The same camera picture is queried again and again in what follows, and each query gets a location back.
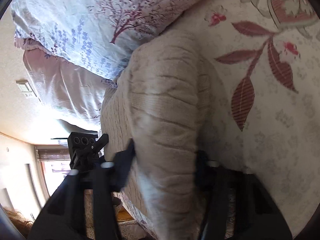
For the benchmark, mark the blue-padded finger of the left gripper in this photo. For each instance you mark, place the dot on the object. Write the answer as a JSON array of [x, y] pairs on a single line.
[[91, 151]]

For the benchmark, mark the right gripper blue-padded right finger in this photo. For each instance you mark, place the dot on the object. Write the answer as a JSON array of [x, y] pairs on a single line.
[[213, 195]]

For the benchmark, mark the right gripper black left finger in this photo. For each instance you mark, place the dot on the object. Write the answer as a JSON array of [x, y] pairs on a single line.
[[122, 165]]

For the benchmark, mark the beige cable-knit sweater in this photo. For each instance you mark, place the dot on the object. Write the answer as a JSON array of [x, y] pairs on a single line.
[[163, 101]]

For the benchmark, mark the window with blind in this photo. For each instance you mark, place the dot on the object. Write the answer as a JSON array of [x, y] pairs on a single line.
[[53, 163]]

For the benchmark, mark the pale pink pillow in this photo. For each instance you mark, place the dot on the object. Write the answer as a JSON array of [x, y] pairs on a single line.
[[71, 92]]

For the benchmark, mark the floral lavender print pillow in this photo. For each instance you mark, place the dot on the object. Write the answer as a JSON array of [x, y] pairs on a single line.
[[98, 35]]

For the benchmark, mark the floral cream bedspread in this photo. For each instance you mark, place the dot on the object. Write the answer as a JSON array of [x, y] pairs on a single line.
[[266, 127]]

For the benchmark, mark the white wall switch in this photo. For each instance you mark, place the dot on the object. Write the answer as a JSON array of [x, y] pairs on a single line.
[[26, 88]]

